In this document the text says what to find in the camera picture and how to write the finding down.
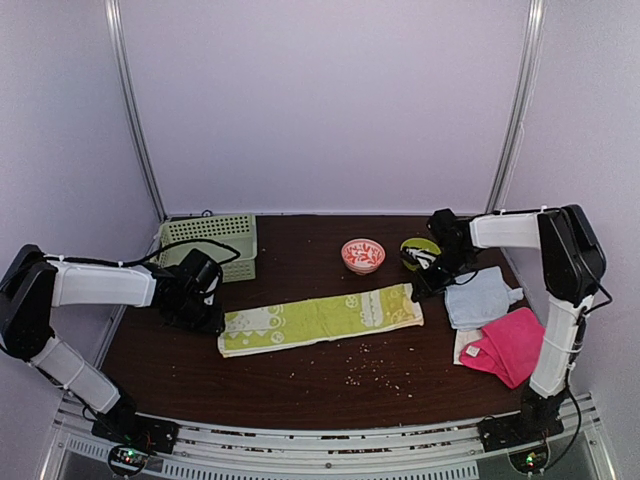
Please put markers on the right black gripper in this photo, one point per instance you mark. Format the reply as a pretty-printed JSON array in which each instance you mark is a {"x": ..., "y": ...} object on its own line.
[{"x": 431, "y": 286}]

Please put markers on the right aluminium frame post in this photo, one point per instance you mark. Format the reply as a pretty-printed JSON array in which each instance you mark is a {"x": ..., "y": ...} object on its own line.
[{"x": 524, "y": 91}]

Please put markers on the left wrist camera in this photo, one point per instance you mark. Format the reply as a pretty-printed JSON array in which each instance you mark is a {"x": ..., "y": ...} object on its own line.
[{"x": 208, "y": 296}]

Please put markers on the aluminium frame post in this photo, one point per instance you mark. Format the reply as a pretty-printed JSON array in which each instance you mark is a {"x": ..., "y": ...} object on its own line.
[
  {"x": 117, "y": 37},
  {"x": 524, "y": 91}
]

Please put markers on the cream white towel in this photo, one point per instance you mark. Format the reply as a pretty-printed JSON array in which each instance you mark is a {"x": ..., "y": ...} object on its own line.
[{"x": 462, "y": 339}]

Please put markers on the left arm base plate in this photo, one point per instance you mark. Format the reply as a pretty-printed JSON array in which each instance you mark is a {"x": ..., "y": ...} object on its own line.
[{"x": 134, "y": 447}]

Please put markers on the light blue towel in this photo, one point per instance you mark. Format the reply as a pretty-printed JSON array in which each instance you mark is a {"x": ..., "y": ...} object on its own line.
[{"x": 476, "y": 299}]

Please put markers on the pink towel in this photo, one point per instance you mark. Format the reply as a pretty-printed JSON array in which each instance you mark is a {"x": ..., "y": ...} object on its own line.
[{"x": 508, "y": 348}]

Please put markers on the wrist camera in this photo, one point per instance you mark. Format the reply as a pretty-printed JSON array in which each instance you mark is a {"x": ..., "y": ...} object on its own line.
[
  {"x": 208, "y": 296},
  {"x": 417, "y": 259}
]

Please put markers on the left aluminium frame post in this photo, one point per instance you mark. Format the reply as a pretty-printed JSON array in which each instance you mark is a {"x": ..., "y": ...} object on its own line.
[{"x": 117, "y": 37}]

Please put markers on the green lemon pattern towel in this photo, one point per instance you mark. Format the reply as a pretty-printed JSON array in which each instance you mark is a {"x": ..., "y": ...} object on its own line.
[{"x": 297, "y": 324}]

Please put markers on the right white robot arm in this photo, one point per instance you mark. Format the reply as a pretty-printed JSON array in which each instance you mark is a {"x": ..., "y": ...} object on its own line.
[{"x": 573, "y": 265}]

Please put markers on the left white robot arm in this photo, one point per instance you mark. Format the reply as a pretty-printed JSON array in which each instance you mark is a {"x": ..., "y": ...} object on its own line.
[{"x": 35, "y": 283}]

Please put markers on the red white patterned bowl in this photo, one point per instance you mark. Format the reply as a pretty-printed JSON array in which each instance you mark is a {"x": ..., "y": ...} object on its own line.
[{"x": 362, "y": 256}]

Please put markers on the green perforated plastic basket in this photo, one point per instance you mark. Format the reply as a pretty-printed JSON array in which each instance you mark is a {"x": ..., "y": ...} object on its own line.
[{"x": 231, "y": 240}]

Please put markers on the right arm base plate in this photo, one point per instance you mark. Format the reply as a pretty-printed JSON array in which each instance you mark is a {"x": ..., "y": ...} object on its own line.
[{"x": 520, "y": 432}]

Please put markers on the lime green bowl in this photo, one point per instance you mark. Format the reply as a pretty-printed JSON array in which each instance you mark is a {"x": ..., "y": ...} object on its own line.
[{"x": 422, "y": 243}]

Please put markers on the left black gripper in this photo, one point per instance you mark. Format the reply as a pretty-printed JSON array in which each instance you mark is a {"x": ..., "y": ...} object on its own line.
[{"x": 214, "y": 325}]

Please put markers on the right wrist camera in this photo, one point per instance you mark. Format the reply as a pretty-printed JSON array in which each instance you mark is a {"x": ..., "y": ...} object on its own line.
[{"x": 417, "y": 259}]

